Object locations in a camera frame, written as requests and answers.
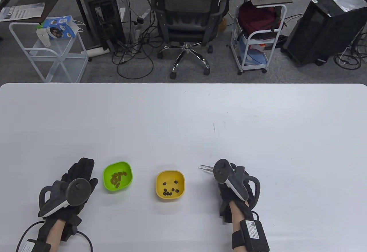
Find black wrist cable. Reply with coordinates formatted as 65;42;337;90
16;220;94;252

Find person's right hand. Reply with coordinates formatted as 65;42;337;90
215;163;260;224

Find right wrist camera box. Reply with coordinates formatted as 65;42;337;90
231;219;270;252

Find pile of brown raisins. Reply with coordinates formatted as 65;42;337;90
110;171;128;189

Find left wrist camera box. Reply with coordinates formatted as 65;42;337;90
19;239;52;252

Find group of dark coffee beans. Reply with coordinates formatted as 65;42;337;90
162;180;180;197

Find green plastic bowl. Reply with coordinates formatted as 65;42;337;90
103;161;133;191

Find maroon backpack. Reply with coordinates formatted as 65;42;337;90
238;1;285;36

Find closed black computer tower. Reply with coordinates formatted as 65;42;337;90
280;0;367;68

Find empty white wire cart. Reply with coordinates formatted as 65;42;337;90
9;22;89;83

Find coiled black floor cables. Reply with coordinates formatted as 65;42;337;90
333;27;367;70

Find blue bag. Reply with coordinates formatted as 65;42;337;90
243;43;269;66

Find person's left hand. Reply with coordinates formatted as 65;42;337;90
37;157;99;237

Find blue printed carton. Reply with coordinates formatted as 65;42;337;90
42;15;78;40

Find person's left forearm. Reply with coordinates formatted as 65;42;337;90
45;219;66;252

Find open-sided black computer tower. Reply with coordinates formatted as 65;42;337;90
71;0;127;52

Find left glove-mounted black controller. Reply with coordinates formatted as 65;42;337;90
38;178;92;218

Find loaded white wire cart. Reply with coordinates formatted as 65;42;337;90
230;3;287;75

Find folded newspaper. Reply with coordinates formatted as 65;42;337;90
0;3;46;22

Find yellow plastic bowl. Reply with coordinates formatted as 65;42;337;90
155;170;186;200

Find right glove-mounted black controller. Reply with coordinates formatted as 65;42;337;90
214;159;261;207

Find white power strip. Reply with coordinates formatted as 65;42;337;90
80;47;110;57

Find small white bottle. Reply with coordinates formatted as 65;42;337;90
36;28;51;47

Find person's right forearm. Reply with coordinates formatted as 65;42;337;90
229;200;250;252

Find black office chair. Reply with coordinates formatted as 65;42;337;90
151;0;232;80

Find glove-mounted black controller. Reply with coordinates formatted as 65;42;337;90
38;178;92;218
214;159;261;207

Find tangle of black floor cables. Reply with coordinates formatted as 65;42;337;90
111;0;162;80

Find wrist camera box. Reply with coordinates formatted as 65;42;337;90
231;219;270;252
19;239;52;252

